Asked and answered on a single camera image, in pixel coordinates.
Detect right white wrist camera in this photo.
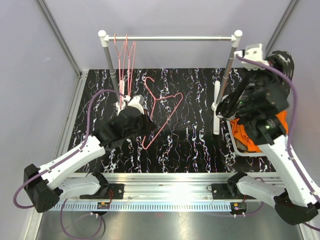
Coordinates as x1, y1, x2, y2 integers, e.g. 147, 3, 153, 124
234, 43, 269, 71

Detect orange trousers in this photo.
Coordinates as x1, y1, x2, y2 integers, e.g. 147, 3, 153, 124
229, 109, 290, 153

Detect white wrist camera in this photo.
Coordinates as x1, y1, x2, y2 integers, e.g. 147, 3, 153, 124
124, 95, 145, 114
234, 43, 269, 71

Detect white plastic basket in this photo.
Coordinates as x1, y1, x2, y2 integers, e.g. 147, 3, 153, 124
220, 121, 266, 158

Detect black and white trousers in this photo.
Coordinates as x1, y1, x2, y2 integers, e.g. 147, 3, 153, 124
216, 69, 290, 120

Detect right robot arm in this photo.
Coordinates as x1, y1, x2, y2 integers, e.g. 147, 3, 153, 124
218, 62, 320, 225

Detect pink wire hanger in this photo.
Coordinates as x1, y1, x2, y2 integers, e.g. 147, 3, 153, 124
113, 34, 126, 110
120, 35, 136, 97
141, 76, 184, 150

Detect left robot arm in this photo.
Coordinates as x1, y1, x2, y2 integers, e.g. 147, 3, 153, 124
13, 106, 157, 213

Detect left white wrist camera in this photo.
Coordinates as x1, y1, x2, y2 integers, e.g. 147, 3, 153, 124
124, 95, 145, 114

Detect white and silver clothes rack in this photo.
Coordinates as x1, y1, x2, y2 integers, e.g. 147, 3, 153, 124
98, 29, 243, 135

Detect aluminium mounting rail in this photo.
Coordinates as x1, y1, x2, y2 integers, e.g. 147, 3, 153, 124
53, 172, 286, 212

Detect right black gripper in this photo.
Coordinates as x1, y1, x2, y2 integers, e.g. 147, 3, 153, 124
238, 58, 283, 113

